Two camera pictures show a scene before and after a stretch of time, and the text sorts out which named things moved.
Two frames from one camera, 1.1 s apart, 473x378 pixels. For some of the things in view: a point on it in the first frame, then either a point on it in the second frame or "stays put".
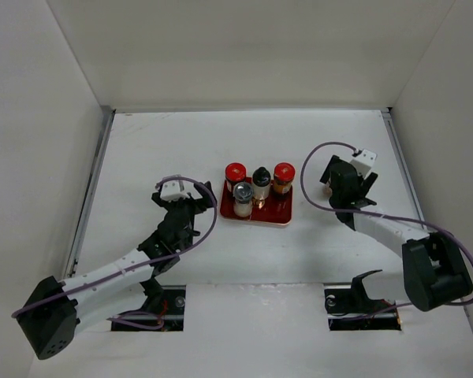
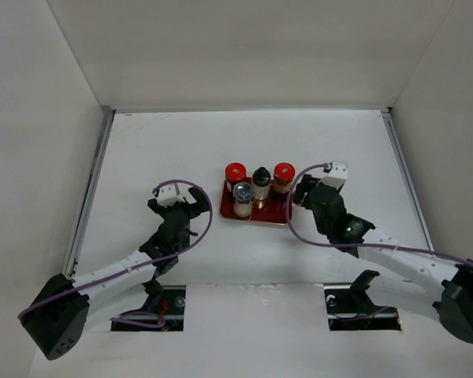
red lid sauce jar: (284, 173) stays put
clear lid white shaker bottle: (243, 194) stays put
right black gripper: (366, 184) to (307, 183)
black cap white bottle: (261, 177) stays put
